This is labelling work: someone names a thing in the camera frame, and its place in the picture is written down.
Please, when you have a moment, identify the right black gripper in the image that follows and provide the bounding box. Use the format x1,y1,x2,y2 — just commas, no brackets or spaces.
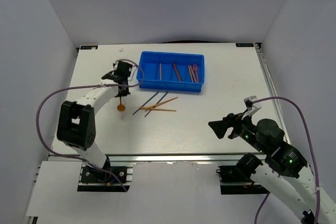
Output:
207,109,268,155

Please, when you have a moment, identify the dark blue plastic knife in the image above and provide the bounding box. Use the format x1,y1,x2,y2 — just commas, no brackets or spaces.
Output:
172,62,182,80

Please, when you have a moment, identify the red-orange plastic knife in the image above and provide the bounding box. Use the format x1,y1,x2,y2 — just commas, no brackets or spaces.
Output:
172,62,183,81

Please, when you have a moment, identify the red-orange plastic fork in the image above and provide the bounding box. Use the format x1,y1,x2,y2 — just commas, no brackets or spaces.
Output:
193,63,199,82

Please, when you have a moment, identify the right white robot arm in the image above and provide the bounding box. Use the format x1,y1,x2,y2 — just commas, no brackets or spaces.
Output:
208,113,335,223

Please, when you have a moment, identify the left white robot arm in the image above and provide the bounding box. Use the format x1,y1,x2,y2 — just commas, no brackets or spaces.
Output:
56,60,133,182

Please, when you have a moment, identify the orange chopstick lower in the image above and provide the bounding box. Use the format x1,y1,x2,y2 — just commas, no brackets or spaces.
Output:
140,107,176,112

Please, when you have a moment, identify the orange chopstick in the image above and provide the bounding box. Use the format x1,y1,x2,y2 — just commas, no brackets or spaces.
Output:
140,107,176,112
145,97,178,108

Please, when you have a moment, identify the dark blue chopstick left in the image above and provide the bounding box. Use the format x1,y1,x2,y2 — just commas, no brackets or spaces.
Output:
132,91,160,116

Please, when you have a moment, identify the orange chopstick upper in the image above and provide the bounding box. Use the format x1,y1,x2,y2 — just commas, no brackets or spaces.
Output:
145,97,178,108

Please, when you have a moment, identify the blue divided plastic tray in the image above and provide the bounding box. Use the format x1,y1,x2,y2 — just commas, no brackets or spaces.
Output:
137,51,205,92

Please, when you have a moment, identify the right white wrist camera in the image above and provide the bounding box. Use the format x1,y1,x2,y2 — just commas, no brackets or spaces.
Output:
243,95,261,119

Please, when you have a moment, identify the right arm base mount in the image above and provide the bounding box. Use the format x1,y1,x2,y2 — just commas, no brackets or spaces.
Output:
216,166,268,195

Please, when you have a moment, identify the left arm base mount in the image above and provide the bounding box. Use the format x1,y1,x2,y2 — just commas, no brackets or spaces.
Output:
77,165,133,193

